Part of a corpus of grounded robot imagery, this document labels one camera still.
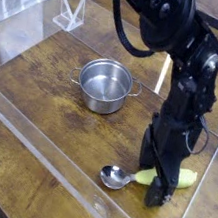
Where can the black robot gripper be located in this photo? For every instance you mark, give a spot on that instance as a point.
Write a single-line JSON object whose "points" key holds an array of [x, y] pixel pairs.
{"points": [[175, 129]]}

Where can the green handled metal spoon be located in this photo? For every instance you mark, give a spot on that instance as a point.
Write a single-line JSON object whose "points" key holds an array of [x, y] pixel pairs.
{"points": [[116, 178]]}

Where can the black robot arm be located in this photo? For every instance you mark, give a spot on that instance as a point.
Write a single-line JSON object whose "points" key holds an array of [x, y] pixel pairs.
{"points": [[175, 27]]}

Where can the small stainless steel pot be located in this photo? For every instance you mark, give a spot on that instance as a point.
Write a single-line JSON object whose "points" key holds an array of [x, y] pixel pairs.
{"points": [[105, 84]]}

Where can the clear acrylic triangle bracket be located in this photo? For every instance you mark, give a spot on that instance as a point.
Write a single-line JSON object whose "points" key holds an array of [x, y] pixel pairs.
{"points": [[68, 20]]}

